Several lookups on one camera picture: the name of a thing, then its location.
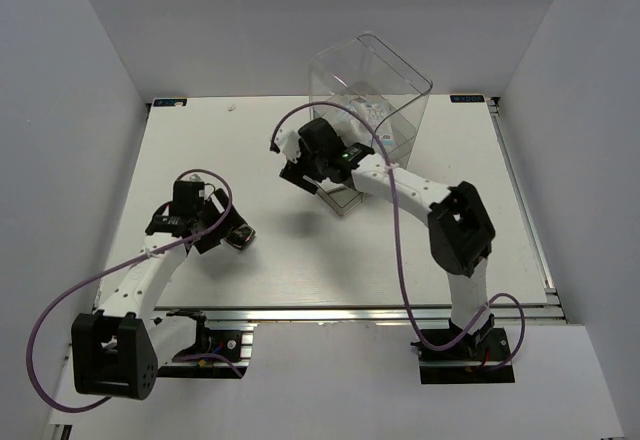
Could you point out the blue table label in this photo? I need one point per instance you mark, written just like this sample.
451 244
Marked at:
169 102
467 98

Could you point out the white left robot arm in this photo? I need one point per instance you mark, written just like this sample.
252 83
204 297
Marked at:
120 349

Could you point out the aluminium table edge rail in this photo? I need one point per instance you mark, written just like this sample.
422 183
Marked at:
539 314

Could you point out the blue table label left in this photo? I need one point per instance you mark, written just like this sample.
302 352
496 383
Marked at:
169 102

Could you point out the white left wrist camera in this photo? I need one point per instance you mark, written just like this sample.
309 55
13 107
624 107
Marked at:
194 178

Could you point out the black square compact case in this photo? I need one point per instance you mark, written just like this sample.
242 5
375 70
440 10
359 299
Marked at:
241 237

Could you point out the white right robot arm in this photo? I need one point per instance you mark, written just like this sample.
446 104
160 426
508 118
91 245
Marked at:
459 228

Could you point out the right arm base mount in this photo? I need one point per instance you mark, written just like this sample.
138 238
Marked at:
463 366

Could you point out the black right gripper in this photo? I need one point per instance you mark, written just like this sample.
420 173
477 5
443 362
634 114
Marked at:
295 172

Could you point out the clear acrylic makeup organizer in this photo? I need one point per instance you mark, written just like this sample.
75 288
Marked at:
370 94

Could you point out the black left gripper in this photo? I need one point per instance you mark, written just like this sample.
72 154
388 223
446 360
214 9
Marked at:
208 242

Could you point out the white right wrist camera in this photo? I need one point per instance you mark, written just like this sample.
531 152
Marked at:
287 143

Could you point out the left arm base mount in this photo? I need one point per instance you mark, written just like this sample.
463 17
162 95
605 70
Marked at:
187 348

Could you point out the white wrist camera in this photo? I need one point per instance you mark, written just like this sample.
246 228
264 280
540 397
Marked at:
287 143
194 178

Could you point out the clear packet blue label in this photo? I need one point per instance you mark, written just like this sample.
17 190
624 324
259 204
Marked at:
376 116

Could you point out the blue table label right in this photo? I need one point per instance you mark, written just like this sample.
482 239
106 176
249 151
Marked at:
467 98

